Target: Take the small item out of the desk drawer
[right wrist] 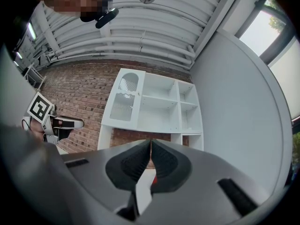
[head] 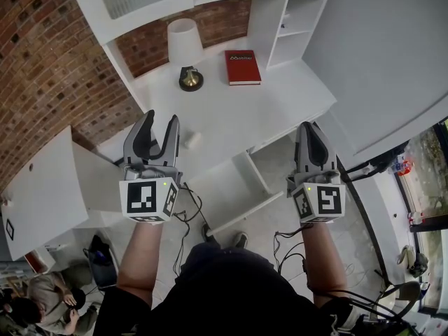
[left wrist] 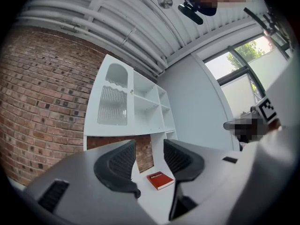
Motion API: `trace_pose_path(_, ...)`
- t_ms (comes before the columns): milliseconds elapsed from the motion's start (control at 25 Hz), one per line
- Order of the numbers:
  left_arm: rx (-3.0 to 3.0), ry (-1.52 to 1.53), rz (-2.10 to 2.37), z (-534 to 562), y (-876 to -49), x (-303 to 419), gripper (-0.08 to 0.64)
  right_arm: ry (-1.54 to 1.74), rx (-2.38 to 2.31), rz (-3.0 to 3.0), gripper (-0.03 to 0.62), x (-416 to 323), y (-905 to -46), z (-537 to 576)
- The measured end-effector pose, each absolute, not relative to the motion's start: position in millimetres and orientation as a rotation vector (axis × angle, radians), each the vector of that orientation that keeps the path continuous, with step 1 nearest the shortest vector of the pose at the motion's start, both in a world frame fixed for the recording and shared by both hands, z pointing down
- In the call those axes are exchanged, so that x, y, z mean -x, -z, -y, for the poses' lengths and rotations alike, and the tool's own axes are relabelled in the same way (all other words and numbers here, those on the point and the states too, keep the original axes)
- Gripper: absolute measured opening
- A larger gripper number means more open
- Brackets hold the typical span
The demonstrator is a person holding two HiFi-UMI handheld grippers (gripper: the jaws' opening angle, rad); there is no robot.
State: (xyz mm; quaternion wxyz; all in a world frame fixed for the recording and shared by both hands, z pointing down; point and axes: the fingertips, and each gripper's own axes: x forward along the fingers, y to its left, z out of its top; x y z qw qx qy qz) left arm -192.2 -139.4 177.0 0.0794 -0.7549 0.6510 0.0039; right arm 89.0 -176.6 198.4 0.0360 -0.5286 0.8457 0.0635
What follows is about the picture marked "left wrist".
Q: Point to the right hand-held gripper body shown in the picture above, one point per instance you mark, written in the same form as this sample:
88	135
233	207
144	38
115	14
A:
266	110

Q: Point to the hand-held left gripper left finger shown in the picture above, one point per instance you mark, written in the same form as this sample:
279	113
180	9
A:
82	196

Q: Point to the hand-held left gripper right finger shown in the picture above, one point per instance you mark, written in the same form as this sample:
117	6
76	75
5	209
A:
211	177

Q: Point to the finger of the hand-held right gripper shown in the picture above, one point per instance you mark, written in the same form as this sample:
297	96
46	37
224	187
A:
230	125

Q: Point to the red book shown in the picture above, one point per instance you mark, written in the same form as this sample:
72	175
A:
160	180

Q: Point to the white desk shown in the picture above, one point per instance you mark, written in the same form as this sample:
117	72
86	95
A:
154	196

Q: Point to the white hutch shelf unit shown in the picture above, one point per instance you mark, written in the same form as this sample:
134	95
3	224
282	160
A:
145	107

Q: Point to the white arched glass cabinet door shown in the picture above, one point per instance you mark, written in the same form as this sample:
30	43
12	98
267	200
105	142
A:
112	95

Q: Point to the round metal ceiling fixture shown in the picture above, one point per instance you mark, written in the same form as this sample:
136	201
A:
165	2

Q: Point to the white ceiling pipes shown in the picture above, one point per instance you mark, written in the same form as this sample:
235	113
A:
112	32

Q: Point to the black window frame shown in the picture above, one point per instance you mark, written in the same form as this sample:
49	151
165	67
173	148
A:
234	75

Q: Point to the black head-mounted camera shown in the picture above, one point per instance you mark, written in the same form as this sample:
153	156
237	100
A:
189	13

